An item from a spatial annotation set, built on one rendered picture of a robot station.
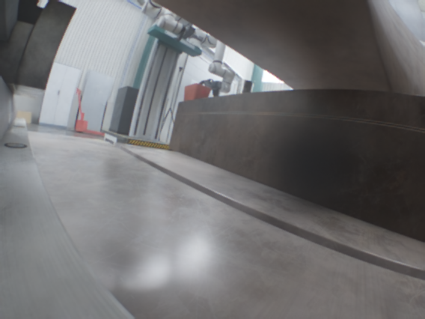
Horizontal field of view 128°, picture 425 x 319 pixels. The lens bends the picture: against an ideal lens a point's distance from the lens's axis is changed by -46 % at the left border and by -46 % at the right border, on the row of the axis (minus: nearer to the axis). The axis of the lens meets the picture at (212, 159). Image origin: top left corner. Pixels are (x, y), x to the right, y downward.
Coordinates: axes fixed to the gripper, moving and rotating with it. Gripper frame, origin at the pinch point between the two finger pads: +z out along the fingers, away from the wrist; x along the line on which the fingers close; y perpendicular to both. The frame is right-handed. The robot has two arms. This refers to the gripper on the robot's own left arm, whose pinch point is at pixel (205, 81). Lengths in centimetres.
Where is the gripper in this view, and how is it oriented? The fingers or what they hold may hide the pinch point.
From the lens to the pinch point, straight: 145.0
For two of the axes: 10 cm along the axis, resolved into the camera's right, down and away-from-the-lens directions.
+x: 8.3, 1.4, -5.3
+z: -5.5, 1.5, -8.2
